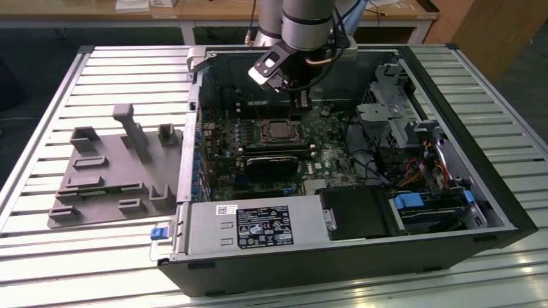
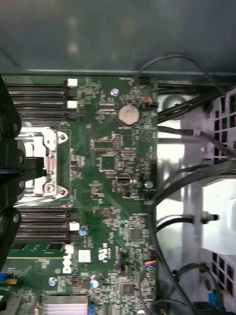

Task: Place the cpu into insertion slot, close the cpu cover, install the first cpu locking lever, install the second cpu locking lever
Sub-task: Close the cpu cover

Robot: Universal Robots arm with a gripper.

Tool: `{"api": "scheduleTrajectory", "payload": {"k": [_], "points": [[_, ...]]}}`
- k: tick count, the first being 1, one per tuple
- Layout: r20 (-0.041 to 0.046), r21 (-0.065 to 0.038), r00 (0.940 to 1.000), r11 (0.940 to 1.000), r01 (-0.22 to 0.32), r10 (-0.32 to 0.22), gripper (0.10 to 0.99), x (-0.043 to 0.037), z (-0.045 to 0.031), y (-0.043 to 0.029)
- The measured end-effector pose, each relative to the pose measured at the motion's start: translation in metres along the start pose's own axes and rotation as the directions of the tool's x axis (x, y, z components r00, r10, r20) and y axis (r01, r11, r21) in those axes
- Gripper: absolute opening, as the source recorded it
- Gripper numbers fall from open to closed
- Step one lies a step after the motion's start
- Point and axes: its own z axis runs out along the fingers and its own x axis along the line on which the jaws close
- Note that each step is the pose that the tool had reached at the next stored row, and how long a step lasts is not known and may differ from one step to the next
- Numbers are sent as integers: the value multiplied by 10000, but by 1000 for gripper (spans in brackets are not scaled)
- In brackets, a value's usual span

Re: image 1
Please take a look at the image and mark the metal socket cover frame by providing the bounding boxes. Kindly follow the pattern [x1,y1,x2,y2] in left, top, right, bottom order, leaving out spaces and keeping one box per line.
[257,119,301,144]

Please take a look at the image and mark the hard disk in blue carrier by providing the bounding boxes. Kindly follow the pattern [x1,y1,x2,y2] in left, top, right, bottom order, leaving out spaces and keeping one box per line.
[389,189,477,237]

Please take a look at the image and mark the wooden cabinet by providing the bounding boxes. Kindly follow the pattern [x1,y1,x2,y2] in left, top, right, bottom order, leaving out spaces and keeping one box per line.
[450,0,548,85]

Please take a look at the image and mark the black drive bay box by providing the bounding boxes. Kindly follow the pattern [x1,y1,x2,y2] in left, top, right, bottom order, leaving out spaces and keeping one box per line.
[318,187,402,242]

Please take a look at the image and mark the grey power supply box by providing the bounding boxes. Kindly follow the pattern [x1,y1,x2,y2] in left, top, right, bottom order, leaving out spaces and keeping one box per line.
[169,196,333,262]

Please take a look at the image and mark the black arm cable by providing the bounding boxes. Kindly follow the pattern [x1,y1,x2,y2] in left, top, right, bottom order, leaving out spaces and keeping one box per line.
[332,0,350,59]

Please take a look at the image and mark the thin metal locking lever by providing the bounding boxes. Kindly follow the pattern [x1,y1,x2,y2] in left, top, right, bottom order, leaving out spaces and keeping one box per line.
[250,96,262,129]

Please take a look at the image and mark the silver topped CPU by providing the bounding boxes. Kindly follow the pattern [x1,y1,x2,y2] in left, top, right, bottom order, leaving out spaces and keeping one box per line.
[266,123,293,138]

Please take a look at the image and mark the orange yellow wires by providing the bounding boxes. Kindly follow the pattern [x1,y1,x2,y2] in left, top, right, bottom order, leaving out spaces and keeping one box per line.
[404,158,450,189]

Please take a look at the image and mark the wooden desk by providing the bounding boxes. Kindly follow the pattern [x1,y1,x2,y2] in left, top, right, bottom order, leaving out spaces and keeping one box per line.
[0,0,441,46]

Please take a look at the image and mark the black wire bundle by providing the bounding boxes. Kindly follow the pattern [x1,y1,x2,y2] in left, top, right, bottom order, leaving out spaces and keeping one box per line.
[417,141,446,196]

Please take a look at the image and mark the green motherboard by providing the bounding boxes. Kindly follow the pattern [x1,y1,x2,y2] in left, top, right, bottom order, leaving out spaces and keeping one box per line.
[194,96,357,201]

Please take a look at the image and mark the CPU socket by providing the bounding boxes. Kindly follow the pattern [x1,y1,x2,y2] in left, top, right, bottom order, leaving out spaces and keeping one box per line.
[254,117,302,146]

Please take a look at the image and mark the black white wrist camera box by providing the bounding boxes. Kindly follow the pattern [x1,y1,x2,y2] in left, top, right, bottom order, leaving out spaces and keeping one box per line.
[246,47,297,94]

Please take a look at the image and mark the brown ribbed cable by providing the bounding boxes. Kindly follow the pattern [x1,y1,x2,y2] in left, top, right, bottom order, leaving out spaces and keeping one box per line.
[305,55,333,68]

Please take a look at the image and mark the grey parts rack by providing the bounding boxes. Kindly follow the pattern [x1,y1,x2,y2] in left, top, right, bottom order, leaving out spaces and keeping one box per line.
[45,103,185,230]

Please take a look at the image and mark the grey metal drive cage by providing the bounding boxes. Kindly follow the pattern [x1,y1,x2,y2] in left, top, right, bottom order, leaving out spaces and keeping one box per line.
[353,63,436,151]

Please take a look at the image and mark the black graphics card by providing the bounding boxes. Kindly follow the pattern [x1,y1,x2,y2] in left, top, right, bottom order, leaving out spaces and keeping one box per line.
[241,155,300,178]

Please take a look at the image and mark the open PC case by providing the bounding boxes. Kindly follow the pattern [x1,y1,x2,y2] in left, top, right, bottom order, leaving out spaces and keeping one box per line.
[156,43,540,298]

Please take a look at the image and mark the small silver heatsink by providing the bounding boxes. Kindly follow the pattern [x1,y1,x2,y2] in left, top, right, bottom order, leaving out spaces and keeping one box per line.
[302,178,326,195]

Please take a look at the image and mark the black flat item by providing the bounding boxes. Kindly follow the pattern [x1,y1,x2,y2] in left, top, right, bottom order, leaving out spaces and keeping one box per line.
[414,0,441,13]

